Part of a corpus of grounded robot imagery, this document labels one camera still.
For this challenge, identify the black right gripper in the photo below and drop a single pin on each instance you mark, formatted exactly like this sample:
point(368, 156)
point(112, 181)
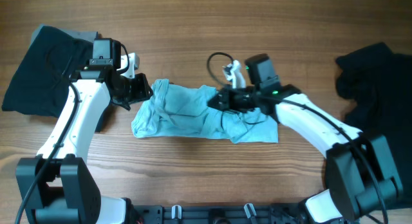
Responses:
point(227, 103)

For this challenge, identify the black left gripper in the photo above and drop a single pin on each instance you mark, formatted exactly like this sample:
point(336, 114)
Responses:
point(143, 93)

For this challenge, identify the light blue t-shirt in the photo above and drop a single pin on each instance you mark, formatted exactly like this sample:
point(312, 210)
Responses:
point(174, 110)

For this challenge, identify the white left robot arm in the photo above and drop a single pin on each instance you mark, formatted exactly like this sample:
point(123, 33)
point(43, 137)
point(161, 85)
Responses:
point(56, 185)

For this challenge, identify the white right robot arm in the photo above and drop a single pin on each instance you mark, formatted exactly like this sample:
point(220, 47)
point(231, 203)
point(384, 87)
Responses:
point(360, 172)

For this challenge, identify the folded dark clothes stack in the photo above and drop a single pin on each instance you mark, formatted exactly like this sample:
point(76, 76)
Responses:
point(40, 84)

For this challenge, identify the black garment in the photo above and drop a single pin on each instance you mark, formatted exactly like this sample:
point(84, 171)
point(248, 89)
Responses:
point(379, 81)

